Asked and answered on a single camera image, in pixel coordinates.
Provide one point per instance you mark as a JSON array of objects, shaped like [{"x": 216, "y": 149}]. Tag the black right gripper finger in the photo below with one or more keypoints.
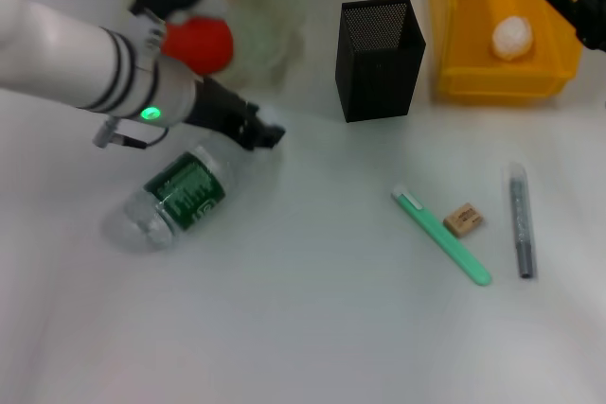
[{"x": 587, "y": 6}]

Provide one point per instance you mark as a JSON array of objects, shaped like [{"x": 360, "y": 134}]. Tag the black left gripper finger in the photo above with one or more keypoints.
[{"x": 267, "y": 136}]

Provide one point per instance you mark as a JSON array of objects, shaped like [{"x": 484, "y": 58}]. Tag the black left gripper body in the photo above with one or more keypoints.
[{"x": 222, "y": 106}]

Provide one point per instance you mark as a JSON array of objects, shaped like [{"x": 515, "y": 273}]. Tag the orange fruit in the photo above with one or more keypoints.
[{"x": 203, "y": 44}]

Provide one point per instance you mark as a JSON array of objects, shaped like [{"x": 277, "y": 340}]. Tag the white paper ball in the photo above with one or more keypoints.
[{"x": 513, "y": 37}]

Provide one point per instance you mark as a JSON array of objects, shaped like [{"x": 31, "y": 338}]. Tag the clear green-label water bottle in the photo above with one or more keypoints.
[{"x": 184, "y": 191}]

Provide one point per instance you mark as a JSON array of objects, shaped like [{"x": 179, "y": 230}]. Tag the beige eraser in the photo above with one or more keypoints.
[{"x": 464, "y": 220}]

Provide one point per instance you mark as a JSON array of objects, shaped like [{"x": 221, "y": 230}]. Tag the grey pen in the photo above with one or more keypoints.
[{"x": 521, "y": 224}]

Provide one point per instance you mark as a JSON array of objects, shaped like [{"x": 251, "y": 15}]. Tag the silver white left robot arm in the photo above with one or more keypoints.
[{"x": 71, "y": 58}]

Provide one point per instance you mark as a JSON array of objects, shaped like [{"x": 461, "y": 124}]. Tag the pale green glass fruit bowl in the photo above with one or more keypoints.
[{"x": 265, "y": 21}]

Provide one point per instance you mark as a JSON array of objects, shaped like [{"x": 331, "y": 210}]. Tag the black mesh pen holder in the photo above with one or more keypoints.
[{"x": 379, "y": 73}]

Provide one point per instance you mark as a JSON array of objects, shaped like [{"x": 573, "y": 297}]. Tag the yellow plastic bin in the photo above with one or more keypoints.
[{"x": 473, "y": 77}]

